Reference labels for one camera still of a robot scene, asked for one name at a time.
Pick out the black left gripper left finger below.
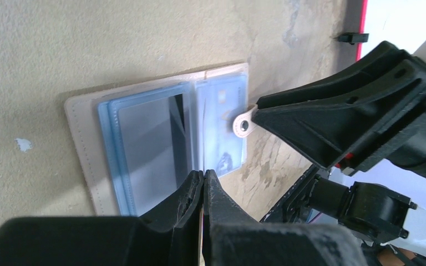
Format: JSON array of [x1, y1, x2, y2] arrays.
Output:
[[0, 171, 204, 265]]

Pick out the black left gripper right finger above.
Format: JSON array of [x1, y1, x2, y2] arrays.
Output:
[[202, 170, 367, 265]]

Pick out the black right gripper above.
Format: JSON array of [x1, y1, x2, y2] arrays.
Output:
[[252, 41, 426, 178]]

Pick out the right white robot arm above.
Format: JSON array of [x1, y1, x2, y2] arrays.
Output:
[[252, 41, 426, 265]]

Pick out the black whiteboard clip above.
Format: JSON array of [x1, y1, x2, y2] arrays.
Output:
[[336, 32, 369, 45]]

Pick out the pink framed whiteboard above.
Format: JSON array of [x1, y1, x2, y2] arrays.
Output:
[[357, 1, 426, 59]]

